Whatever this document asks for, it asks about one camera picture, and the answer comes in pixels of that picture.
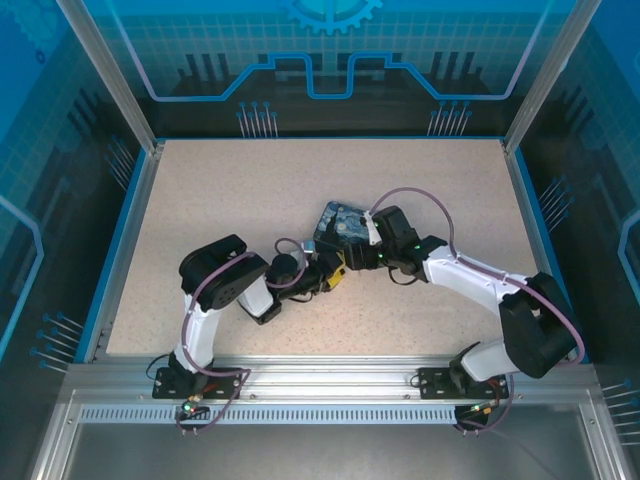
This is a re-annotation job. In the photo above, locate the starry night patterned pouch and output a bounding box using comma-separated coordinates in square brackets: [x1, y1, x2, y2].
[310, 199, 374, 257]

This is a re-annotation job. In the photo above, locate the blue table edge strip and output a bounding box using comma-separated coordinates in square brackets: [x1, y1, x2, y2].
[512, 148, 591, 364]
[72, 148, 151, 364]

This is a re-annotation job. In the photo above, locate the small lit connector board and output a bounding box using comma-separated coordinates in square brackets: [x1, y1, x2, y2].
[180, 397, 210, 420]
[467, 399, 503, 419]

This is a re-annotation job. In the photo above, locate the grey metal shelf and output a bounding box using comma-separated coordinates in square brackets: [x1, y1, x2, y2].
[29, 389, 640, 480]

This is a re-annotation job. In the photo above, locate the aluminium mounting rail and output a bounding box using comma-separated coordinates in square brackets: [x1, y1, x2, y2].
[64, 353, 597, 402]

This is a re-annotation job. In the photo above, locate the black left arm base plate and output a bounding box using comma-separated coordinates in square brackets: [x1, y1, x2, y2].
[152, 367, 246, 400]

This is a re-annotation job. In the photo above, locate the slotted grey cable duct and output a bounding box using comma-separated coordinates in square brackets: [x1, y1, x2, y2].
[78, 404, 462, 426]

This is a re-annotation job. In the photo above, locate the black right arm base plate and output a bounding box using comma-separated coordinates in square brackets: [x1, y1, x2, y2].
[417, 366, 510, 401]

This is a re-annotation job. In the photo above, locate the aluminium table side rail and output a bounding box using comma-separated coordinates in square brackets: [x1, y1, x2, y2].
[502, 139, 574, 362]
[83, 142, 167, 364]

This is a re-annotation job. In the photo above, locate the aluminium frame post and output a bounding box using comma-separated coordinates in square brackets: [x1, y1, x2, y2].
[53, 0, 167, 154]
[502, 0, 604, 154]

